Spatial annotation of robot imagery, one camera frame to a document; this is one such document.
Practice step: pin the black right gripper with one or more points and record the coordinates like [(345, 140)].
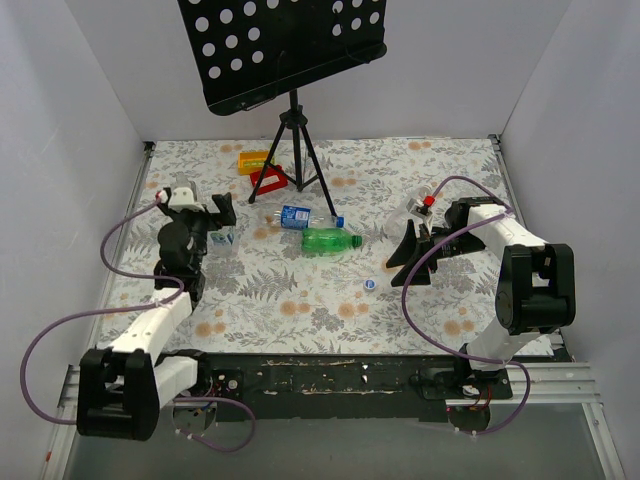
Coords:
[(426, 251)]

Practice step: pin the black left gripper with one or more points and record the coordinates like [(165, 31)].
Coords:
[(201, 216)]

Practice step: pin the clear bottle lemon label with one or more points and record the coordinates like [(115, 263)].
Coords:
[(223, 242)]

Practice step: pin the green plastic bottle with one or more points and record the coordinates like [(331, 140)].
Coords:
[(328, 241)]

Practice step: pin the clear bottle white cap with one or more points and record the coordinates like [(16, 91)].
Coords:
[(183, 182)]

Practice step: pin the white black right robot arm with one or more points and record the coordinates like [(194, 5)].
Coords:
[(535, 292)]

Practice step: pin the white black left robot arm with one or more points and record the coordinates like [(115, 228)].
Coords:
[(123, 386)]

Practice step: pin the small clear bottle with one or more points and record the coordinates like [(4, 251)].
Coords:
[(396, 223)]

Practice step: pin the clear bottle blue label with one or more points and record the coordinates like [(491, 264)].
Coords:
[(299, 218)]

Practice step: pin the yellow plastic box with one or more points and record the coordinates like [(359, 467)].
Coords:
[(249, 162)]

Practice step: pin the red plastic box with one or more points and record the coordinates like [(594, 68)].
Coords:
[(274, 179)]

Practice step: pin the floral patterned table mat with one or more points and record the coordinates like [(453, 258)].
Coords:
[(270, 298)]

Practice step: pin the black perforated music stand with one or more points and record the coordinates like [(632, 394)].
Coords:
[(248, 53)]

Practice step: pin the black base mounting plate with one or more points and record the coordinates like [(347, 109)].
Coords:
[(240, 387)]

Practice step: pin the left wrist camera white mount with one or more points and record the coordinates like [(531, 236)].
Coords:
[(180, 198)]

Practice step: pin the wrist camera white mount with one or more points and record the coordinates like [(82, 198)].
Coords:
[(180, 198), (417, 207)]

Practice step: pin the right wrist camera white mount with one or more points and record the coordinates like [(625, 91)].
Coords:
[(417, 207)]

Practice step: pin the aluminium frame rail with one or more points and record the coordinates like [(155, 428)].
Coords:
[(557, 430)]

